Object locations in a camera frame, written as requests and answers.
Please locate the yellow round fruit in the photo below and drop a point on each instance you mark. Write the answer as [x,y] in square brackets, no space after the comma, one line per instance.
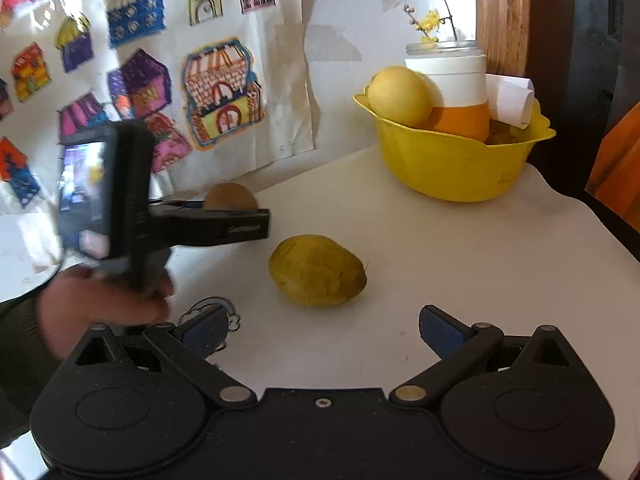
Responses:
[400,95]

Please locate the white printed cloth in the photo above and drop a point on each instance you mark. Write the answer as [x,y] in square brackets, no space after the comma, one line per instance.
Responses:
[450,260]

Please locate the orange dress wall poster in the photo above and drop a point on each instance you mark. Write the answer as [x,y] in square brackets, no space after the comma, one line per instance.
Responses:
[620,170]

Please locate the person's left hand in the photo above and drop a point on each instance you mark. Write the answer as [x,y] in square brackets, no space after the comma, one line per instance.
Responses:
[100,305]

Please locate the yellow-green mango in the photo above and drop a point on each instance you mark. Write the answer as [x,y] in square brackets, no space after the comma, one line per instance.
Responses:
[317,270]

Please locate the yellow flower twig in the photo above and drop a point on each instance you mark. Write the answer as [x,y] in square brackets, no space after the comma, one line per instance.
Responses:
[429,22]

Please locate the clear glass jar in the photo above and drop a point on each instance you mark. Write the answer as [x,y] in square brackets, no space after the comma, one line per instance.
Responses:
[440,48]

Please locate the white paper roll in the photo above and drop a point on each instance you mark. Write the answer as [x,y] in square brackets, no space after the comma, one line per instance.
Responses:
[510,100]

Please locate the wooden door frame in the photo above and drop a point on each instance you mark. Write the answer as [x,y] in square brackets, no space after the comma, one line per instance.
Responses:
[500,10]

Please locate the colourful houses drawing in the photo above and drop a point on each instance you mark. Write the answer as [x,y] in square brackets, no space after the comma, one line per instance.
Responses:
[225,25]

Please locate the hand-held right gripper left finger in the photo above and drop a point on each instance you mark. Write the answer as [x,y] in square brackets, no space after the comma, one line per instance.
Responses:
[205,332]

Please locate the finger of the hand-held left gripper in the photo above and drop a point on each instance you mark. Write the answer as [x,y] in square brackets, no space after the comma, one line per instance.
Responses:
[225,227]

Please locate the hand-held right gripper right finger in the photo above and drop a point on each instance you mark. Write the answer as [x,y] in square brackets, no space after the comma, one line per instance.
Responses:
[440,334]

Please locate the yellow plastic bowl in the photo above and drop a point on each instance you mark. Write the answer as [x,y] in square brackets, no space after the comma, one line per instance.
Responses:
[450,170]

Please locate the white and orange jar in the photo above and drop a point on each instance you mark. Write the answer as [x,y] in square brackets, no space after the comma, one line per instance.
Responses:
[452,85]

